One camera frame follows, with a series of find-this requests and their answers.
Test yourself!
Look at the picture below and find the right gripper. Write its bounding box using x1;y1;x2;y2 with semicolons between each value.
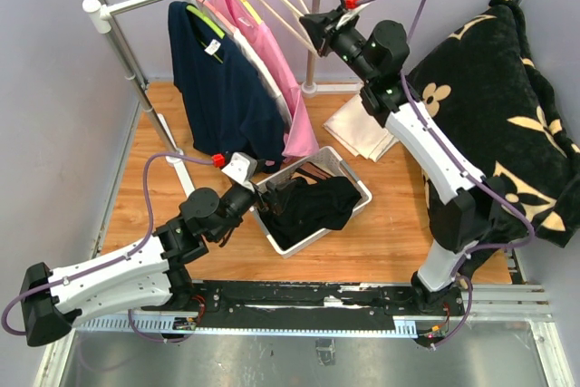
300;5;377;84

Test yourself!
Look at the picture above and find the black t shirt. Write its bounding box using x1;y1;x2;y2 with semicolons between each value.
275;176;362;234
259;212;332;249

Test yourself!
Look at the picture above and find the metal clothes rack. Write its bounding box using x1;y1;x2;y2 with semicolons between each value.
82;0;360;196

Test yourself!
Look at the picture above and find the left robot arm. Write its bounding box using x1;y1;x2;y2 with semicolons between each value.
20;180;297;347

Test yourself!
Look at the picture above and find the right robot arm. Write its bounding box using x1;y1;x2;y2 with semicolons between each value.
299;7;504;314

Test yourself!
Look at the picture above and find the pink t shirt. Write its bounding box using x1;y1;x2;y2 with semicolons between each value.
212;0;319;159

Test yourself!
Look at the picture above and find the white t shirt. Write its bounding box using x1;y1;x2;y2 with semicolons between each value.
180;0;295;128

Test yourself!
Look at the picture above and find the yellow hanger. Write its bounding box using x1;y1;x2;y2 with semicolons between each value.
225;0;263;26

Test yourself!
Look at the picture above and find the navy blue t shirt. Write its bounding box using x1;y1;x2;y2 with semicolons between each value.
168;1;285;173

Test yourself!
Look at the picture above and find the green hanger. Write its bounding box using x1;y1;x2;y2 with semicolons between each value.
188;2;226;63

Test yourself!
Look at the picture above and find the pink white hanger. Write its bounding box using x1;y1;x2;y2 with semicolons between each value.
184;0;236;37

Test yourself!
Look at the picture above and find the white plastic basket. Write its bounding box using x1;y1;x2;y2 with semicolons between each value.
249;146;372;258

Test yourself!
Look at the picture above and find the folded cream cloth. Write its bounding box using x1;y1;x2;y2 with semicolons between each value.
324;94;398;162

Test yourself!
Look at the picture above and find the black floral blanket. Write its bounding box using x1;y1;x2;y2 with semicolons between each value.
407;0;579;277

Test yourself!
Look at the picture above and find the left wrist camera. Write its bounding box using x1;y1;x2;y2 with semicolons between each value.
212;152;257;192

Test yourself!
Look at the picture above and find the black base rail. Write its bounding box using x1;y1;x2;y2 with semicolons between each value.
191;281;465;332

